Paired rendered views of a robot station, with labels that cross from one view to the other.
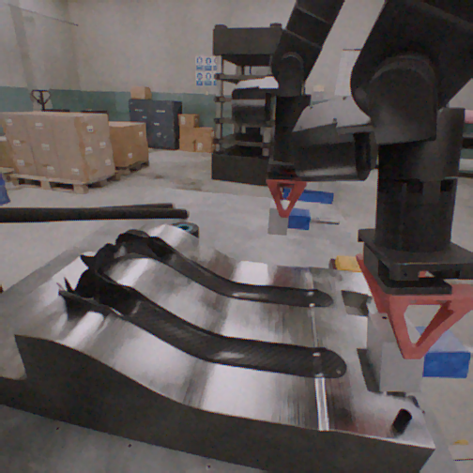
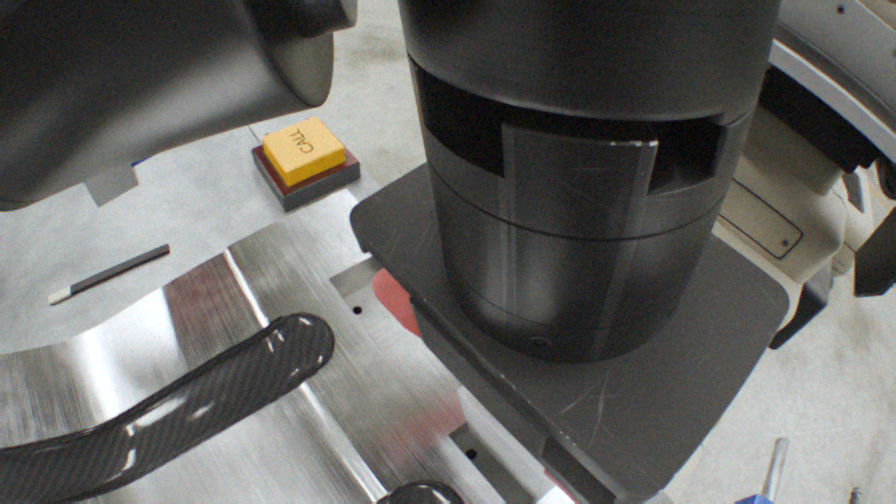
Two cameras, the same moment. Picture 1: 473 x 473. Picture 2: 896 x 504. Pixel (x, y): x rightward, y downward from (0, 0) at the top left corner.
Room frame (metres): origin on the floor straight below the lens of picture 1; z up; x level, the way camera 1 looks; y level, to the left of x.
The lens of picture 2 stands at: (0.20, -0.08, 1.11)
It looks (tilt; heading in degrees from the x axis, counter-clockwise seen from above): 52 degrees down; 305
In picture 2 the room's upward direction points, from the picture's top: 10 degrees clockwise
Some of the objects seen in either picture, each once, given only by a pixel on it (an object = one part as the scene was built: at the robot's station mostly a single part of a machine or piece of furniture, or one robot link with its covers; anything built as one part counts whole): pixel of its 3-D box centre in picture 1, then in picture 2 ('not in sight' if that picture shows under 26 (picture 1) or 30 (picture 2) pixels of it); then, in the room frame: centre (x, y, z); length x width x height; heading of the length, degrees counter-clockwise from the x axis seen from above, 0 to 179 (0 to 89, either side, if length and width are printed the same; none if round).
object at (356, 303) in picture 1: (357, 313); (388, 310); (0.30, -0.17, 0.87); 0.05 x 0.05 x 0.04; 81
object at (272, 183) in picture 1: (285, 190); not in sight; (0.48, -0.09, 0.99); 0.07 x 0.07 x 0.09; 81
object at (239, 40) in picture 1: (254, 110); not in sight; (4.94, -0.20, 1.03); 1.54 x 0.94 x 2.06; 164
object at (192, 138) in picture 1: (197, 133); not in sight; (7.00, 1.07, 0.42); 0.86 x 0.33 x 0.83; 74
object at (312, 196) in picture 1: (308, 193); not in sight; (3.42, -0.90, 0.11); 0.61 x 0.41 x 0.22; 74
